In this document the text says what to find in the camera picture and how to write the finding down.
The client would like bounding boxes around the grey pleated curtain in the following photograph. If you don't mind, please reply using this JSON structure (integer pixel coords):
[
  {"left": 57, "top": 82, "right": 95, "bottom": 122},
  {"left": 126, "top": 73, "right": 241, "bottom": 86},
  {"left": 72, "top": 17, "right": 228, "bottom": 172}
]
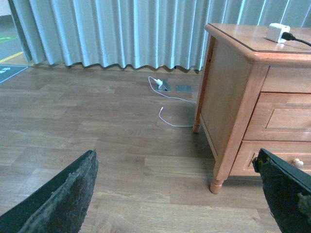
[{"left": 9, "top": 0, "right": 311, "bottom": 70}]

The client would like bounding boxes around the wooden nightstand cabinet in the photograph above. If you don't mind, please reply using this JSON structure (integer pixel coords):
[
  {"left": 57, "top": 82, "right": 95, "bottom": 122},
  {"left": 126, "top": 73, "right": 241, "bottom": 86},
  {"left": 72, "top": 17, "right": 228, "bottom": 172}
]
[{"left": 193, "top": 23, "right": 311, "bottom": 194}]

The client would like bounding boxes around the white floor plug adapter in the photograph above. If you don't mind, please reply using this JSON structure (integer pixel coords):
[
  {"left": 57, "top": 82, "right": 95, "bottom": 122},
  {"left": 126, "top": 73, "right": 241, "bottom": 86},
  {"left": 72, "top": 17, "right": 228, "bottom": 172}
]
[{"left": 154, "top": 79, "right": 163, "bottom": 86}]

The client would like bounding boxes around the white charger block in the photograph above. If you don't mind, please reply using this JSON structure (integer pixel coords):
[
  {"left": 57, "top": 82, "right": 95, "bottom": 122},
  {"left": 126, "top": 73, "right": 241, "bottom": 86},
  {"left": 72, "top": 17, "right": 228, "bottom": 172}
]
[{"left": 265, "top": 23, "right": 291, "bottom": 43}]

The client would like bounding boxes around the wooden top drawer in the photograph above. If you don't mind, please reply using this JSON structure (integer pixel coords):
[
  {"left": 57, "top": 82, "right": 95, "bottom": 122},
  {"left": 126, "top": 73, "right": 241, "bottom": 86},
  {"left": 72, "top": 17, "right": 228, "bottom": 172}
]
[{"left": 244, "top": 92, "right": 311, "bottom": 142}]

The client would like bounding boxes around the wooden drawer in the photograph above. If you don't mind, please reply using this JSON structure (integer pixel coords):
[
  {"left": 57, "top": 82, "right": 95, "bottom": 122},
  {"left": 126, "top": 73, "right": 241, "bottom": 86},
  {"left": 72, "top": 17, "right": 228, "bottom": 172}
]
[
  {"left": 244, "top": 92, "right": 311, "bottom": 142},
  {"left": 229, "top": 141, "right": 311, "bottom": 176}
]

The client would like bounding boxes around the wooden bottom drawer knob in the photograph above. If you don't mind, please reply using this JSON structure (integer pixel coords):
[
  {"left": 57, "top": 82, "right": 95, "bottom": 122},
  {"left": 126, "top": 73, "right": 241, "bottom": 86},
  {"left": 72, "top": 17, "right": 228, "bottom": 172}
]
[{"left": 292, "top": 158, "right": 304, "bottom": 168}]

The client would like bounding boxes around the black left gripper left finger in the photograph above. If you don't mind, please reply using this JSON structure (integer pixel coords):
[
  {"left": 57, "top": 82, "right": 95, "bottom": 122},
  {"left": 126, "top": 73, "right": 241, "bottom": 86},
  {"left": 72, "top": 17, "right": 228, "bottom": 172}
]
[{"left": 0, "top": 150, "right": 99, "bottom": 233}]

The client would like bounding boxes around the open metal floor socket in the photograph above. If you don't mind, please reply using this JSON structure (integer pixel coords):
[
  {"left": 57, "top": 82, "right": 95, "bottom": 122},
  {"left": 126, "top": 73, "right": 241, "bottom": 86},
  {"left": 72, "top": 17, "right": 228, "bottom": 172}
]
[{"left": 157, "top": 80, "right": 171, "bottom": 92}]

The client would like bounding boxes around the wooden bottom drawer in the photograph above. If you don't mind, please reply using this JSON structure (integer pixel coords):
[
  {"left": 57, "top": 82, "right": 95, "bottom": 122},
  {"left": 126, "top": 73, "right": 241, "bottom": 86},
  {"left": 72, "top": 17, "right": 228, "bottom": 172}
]
[{"left": 229, "top": 141, "right": 311, "bottom": 176}]

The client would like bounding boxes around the closed metal floor plate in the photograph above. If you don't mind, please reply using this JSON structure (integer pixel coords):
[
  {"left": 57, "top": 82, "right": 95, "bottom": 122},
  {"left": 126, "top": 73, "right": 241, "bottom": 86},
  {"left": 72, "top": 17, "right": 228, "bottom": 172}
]
[{"left": 175, "top": 85, "right": 192, "bottom": 93}]

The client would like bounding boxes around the black charger cable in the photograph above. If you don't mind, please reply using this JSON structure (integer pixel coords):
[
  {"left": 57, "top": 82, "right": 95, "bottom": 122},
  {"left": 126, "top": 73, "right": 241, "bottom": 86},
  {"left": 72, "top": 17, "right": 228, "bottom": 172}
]
[{"left": 281, "top": 32, "right": 311, "bottom": 47}]

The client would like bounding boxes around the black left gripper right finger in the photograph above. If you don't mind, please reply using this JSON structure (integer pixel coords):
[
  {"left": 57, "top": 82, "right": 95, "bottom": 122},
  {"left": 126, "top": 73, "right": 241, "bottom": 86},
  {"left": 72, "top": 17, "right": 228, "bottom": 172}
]
[{"left": 252, "top": 148, "right": 311, "bottom": 233}]

